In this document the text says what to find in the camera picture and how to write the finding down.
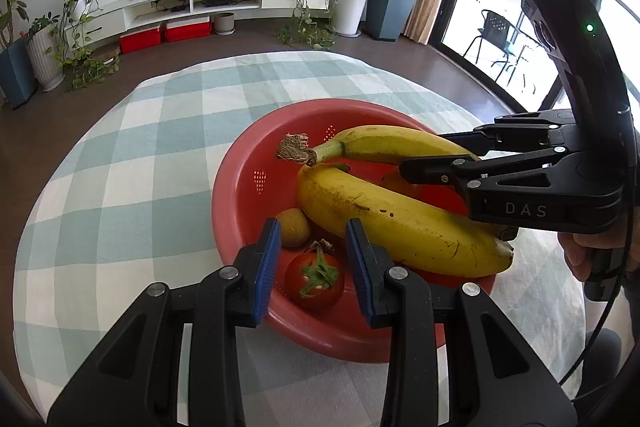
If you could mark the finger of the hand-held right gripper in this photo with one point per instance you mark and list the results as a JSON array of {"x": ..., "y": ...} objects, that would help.
[
  {"x": 505, "y": 139},
  {"x": 430, "y": 171}
]

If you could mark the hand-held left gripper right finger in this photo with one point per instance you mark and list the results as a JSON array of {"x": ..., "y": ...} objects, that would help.
[{"x": 361, "y": 272}]

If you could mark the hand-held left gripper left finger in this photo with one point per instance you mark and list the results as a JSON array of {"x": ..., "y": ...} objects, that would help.
[{"x": 265, "y": 272}]

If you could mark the red tomato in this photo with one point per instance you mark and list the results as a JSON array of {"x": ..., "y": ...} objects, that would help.
[{"x": 320, "y": 294}]

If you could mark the brown kiwi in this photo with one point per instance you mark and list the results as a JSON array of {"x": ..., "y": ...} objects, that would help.
[{"x": 292, "y": 227}]

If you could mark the curved yellow banana with stem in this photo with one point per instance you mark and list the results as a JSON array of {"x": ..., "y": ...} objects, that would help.
[{"x": 380, "y": 142}]

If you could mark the large straight yellow banana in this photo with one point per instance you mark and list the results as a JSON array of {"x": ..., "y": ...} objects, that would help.
[{"x": 400, "y": 227}]

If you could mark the red plastic basin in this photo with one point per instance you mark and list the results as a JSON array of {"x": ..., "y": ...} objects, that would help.
[{"x": 240, "y": 207}]

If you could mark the person's right hand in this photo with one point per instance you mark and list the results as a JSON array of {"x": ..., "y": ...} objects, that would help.
[{"x": 575, "y": 252}]

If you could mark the orange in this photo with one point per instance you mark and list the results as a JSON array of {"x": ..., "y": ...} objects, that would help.
[{"x": 395, "y": 184}]

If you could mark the black outdoor chair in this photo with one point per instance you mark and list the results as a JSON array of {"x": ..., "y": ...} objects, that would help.
[{"x": 497, "y": 27}]

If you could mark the green white checked tablecloth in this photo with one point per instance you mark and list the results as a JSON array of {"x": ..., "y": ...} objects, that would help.
[{"x": 125, "y": 187}]

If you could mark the person's black clothing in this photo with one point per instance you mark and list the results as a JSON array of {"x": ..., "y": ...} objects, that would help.
[{"x": 620, "y": 357}]

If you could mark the small grey pot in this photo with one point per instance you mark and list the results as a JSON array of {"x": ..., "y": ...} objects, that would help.
[{"x": 224, "y": 24}]

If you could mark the black set-top box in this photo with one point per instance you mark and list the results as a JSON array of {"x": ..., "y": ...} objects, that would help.
[{"x": 218, "y": 0}]

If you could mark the plant in white ribbed pot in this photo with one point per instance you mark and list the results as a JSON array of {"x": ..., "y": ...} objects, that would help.
[{"x": 45, "y": 62}]

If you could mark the plant in dark blue pot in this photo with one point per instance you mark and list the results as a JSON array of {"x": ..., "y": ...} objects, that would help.
[{"x": 15, "y": 77}]

